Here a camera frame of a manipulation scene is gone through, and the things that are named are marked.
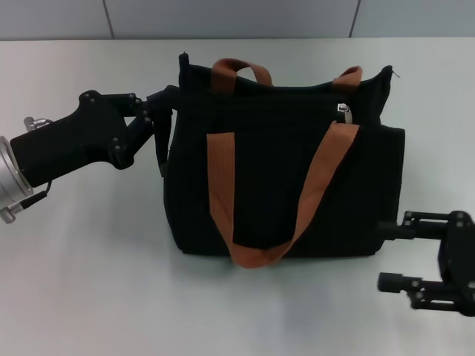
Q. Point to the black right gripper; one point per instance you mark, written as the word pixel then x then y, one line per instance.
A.
pixel 460 259

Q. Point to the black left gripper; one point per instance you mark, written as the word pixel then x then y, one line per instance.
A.
pixel 74 141

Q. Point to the silver zipper pull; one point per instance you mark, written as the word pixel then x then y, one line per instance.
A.
pixel 348 115

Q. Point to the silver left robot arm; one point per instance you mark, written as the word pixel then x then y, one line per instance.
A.
pixel 9 181

